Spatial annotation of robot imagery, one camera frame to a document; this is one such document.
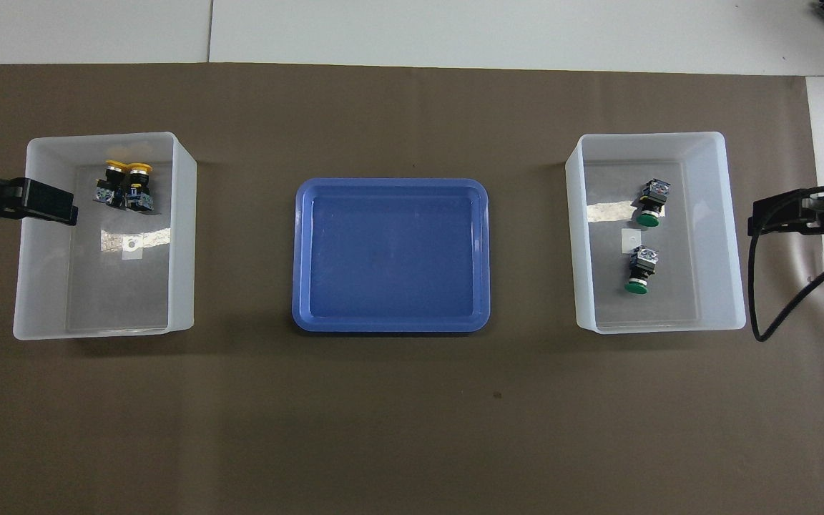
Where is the blue plastic tray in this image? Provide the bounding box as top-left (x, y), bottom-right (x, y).
top-left (292, 177), bottom-right (491, 334)

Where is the green push button switch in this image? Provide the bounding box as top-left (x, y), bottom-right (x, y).
top-left (624, 245), bottom-right (660, 295)
top-left (634, 177), bottom-right (672, 230)

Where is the translucent white plastic box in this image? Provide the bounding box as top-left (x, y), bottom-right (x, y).
top-left (565, 131), bottom-right (747, 335)
top-left (13, 131), bottom-right (198, 341)

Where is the yellow push button switch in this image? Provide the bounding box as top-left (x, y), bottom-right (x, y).
top-left (126, 162), bottom-right (155, 213)
top-left (95, 160), bottom-right (130, 208)

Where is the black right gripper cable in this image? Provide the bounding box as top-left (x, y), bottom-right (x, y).
top-left (748, 184), bottom-right (824, 343)

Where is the brown table mat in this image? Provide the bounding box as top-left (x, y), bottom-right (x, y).
top-left (0, 63), bottom-right (824, 515)

